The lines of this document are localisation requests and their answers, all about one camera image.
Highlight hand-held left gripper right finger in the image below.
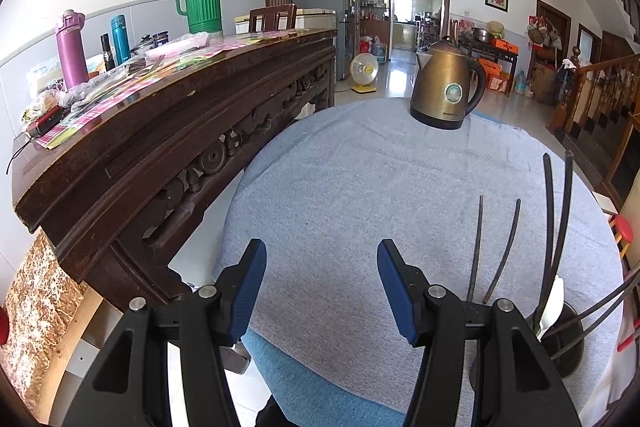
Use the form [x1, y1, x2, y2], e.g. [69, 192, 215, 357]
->
[377, 239, 583, 427]

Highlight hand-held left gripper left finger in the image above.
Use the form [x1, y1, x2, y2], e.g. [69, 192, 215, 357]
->
[61, 238, 267, 427]

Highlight dark chopstick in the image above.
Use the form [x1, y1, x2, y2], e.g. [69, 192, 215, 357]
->
[467, 195, 485, 304]
[542, 266, 640, 340]
[542, 153, 556, 288]
[550, 150, 574, 280]
[550, 292, 640, 360]
[484, 198, 522, 305]

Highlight white plastic spoon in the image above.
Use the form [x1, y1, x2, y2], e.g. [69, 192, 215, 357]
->
[535, 276, 566, 338]

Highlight dark metal utensil holder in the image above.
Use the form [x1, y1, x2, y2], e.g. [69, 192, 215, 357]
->
[525, 299, 586, 378]

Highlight blue table cover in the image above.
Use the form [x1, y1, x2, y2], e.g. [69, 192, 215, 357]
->
[240, 111, 528, 427]

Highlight grey tablecloth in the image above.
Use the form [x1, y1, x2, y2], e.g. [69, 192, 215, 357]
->
[212, 97, 626, 413]

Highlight carved dark wooden sideboard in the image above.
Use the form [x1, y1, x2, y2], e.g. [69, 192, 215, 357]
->
[11, 28, 337, 308]

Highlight bronze electric kettle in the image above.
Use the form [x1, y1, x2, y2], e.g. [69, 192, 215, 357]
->
[410, 36, 487, 131]

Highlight straw-textured board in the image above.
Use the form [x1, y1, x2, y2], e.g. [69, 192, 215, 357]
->
[0, 232, 91, 413]

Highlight yellow round electric heater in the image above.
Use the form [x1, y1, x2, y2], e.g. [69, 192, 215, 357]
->
[349, 54, 380, 95]

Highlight small white stool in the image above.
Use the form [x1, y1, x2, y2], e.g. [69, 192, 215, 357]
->
[595, 192, 618, 220]

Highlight red and yellow stool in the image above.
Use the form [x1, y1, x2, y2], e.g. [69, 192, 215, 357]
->
[612, 214, 635, 258]

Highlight pink plaid mat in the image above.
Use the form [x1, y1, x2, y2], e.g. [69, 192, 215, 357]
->
[35, 29, 301, 150]

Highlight orange cartons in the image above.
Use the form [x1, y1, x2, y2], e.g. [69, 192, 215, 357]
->
[477, 57, 516, 92]

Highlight green water jug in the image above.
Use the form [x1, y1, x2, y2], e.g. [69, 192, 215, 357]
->
[367, 36, 390, 64]

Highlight clear plastic bag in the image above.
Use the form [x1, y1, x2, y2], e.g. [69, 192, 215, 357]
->
[162, 32, 213, 55]

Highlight dark wooden side table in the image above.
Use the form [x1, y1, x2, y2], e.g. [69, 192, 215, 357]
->
[457, 34, 521, 95]

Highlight metal kitchen rack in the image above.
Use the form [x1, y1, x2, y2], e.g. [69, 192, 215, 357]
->
[417, 9, 441, 50]

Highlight red and black device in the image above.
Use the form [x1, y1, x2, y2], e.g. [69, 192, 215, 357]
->
[27, 106, 63, 138]

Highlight metal pot lid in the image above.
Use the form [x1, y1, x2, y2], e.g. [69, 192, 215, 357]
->
[131, 34, 156, 58]

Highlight dark slim bottle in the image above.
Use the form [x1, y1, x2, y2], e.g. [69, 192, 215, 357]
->
[100, 33, 117, 72]

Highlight teal water bottle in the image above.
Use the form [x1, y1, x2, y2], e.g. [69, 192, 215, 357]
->
[110, 14, 132, 66]

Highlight white chest freezer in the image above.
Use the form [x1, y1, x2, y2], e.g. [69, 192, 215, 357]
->
[235, 7, 337, 32]

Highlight wooden chair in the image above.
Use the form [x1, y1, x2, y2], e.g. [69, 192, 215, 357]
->
[248, 3, 298, 34]

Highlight wooden stair railing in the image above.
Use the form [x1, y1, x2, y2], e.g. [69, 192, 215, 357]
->
[547, 52, 640, 148]

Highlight pink water bottle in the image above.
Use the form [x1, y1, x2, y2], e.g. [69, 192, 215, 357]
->
[55, 9, 91, 90]

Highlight dark wooden door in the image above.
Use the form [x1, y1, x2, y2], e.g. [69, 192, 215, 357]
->
[536, 0, 572, 72]

